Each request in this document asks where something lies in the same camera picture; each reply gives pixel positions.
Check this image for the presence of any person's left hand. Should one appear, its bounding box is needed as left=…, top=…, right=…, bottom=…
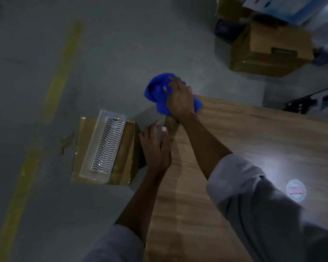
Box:
left=138, top=120, right=172, bottom=175

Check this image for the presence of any person's right forearm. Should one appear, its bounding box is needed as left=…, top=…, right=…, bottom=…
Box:
left=179, top=114, right=233, bottom=180

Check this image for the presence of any light denim shirt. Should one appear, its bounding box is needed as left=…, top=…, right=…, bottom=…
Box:
left=83, top=153, right=328, bottom=262

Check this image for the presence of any brown cardboard box with handle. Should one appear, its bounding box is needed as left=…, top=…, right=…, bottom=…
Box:
left=229, top=21, right=315, bottom=78

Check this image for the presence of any white wrapped package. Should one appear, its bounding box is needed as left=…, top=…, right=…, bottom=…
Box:
left=306, top=0, right=328, bottom=49

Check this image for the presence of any golden foil scrap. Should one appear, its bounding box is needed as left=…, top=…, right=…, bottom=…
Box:
left=59, top=131, right=76, bottom=155

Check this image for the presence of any clear plastic box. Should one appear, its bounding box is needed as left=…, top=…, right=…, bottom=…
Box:
left=79, top=109, right=128, bottom=181

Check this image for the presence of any taped brown cardboard box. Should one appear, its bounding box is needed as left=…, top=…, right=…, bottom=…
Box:
left=71, top=116, right=147, bottom=186

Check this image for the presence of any blue cloth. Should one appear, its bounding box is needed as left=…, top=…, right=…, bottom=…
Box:
left=144, top=72, right=203, bottom=116

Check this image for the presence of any person's left forearm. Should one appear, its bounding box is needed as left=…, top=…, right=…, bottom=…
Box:
left=114, top=169, right=169, bottom=245

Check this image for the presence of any wooden table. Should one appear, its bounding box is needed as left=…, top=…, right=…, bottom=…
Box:
left=143, top=95, right=328, bottom=262

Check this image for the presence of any dark blue small box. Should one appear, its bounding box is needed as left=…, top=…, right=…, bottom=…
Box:
left=214, top=19, right=246, bottom=43

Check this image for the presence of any black box with white label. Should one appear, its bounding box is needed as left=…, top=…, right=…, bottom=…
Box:
left=284, top=86, right=328, bottom=121

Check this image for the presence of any person's right hand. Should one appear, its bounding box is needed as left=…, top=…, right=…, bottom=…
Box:
left=163, top=76, right=196, bottom=120

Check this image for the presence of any white blue printed box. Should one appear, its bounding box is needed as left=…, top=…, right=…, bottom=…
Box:
left=242, top=0, right=328, bottom=25

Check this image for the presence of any small brown cardboard box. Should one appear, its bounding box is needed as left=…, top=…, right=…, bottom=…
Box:
left=215, top=0, right=252, bottom=24

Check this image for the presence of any round white foil lid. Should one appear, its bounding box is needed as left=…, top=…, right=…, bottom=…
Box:
left=286, top=179, right=307, bottom=202

